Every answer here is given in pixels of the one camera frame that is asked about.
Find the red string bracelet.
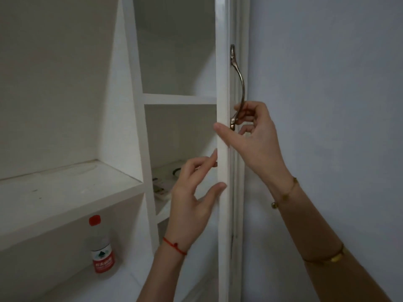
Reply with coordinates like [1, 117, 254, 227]
[162, 237, 188, 256]

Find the curved metal door handle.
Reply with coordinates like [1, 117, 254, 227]
[229, 44, 245, 131]

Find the person's left hand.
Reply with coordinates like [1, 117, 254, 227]
[162, 148, 227, 253]

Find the white cabinet door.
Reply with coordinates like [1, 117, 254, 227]
[215, 0, 251, 302]

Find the person's left forearm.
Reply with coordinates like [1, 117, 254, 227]
[135, 243, 189, 302]

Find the red-capped plastic water bottle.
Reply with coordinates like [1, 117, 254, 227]
[88, 215, 116, 275]

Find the gold chain bracelet with bead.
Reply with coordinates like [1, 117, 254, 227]
[271, 177, 299, 209]

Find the person's right forearm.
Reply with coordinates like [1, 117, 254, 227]
[268, 181, 392, 302]

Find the gold bangle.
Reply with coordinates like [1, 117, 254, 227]
[302, 243, 345, 267]

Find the person's right hand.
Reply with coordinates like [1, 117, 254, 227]
[213, 101, 298, 194]

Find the white shelf cabinet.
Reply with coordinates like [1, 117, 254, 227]
[0, 0, 221, 302]

